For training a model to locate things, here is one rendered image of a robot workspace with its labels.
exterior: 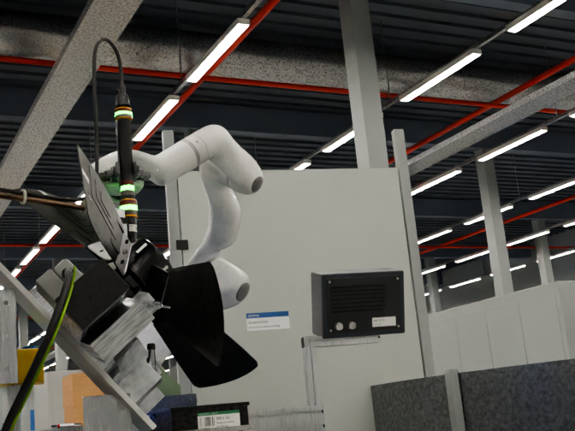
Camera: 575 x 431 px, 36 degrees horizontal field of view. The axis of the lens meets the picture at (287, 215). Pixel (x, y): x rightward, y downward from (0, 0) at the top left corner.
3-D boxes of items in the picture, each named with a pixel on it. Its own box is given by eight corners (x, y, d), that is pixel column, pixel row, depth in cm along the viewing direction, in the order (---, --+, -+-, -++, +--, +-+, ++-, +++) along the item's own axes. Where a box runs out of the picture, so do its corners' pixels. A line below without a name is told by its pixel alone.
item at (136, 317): (106, 363, 172) (89, 345, 170) (95, 358, 180) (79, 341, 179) (155, 317, 176) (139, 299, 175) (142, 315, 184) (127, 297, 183)
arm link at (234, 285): (174, 315, 297) (221, 266, 306) (213, 342, 287) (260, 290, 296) (163, 296, 288) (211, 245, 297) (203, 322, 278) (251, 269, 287)
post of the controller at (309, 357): (310, 405, 254) (303, 336, 258) (307, 405, 257) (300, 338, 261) (320, 404, 254) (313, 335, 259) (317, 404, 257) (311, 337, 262)
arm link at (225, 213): (213, 304, 292) (180, 282, 300) (238, 292, 300) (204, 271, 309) (230, 166, 269) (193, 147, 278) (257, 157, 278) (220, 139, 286)
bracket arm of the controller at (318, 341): (304, 347, 257) (303, 337, 258) (301, 348, 260) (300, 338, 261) (381, 341, 264) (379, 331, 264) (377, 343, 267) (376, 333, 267)
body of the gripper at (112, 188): (140, 200, 237) (145, 189, 227) (102, 201, 235) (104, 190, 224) (139, 174, 239) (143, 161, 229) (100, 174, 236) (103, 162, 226)
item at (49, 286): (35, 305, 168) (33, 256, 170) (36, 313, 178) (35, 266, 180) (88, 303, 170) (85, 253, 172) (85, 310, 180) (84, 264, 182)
